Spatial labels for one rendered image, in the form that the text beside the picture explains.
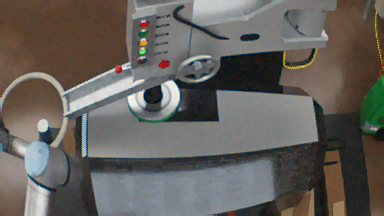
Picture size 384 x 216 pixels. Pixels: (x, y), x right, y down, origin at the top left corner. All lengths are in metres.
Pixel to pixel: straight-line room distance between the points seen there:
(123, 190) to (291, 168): 0.75
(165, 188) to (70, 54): 1.71
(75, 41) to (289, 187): 2.08
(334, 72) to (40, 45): 2.40
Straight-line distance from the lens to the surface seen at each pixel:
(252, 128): 2.23
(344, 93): 3.65
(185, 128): 2.20
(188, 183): 2.18
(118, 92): 2.06
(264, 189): 2.26
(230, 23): 1.82
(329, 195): 3.03
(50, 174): 1.32
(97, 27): 3.74
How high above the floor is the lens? 2.75
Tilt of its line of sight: 57 degrees down
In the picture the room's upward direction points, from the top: 6 degrees clockwise
